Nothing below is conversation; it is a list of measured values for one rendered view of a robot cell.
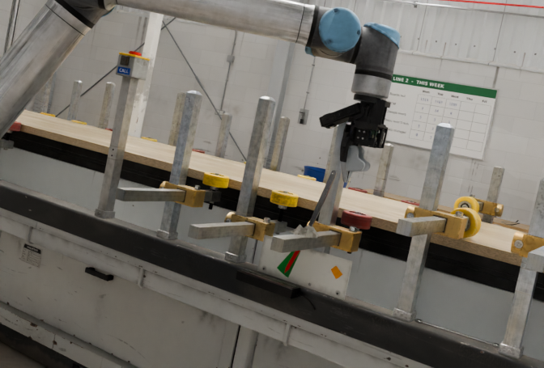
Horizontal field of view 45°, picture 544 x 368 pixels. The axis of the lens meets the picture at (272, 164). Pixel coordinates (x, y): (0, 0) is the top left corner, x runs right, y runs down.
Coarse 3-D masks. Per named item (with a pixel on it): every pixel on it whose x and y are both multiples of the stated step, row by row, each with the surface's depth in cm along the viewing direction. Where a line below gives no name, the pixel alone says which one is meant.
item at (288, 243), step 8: (320, 232) 158; (328, 232) 161; (336, 232) 164; (272, 240) 139; (280, 240) 138; (288, 240) 140; (296, 240) 143; (304, 240) 146; (312, 240) 150; (320, 240) 154; (328, 240) 158; (336, 240) 162; (272, 248) 139; (280, 248) 138; (288, 248) 140; (296, 248) 144; (304, 248) 147
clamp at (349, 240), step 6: (318, 222) 167; (318, 228) 166; (324, 228) 166; (330, 228) 165; (336, 228) 164; (342, 228) 166; (342, 234) 163; (348, 234) 162; (354, 234) 162; (360, 234) 165; (342, 240) 163; (348, 240) 162; (354, 240) 162; (330, 246) 165; (336, 246) 164; (342, 246) 163; (348, 246) 162; (354, 246) 163
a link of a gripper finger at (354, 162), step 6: (348, 150) 154; (354, 150) 154; (348, 156) 155; (354, 156) 154; (342, 162) 155; (348, 162) 155; (354, 162) 154; (360, 162) 154; (342, 168) 155; (348, 168) 155; (354, 168) 154; (360, 168) 154; (342, 174) 156
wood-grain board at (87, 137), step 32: (32, 128) 252; (64, 128) 281; (96, 128) 329; (160, 160) 220; (192, 160) 247; (224, 160) 283; (320, 192) 220; (352, 192) 248; (384, 224) 179; (512, 256) 162
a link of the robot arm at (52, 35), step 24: (48, 0) 149; (48, 24) 146; (72, 24) 147; (24, 48) 146; (48, 48) 147; (72, 48) 152; (0, 72) 147; (24, 72) 147; (48, 72) 150; (0, 96) 147; (24, 96) 149; (0, 120) 149
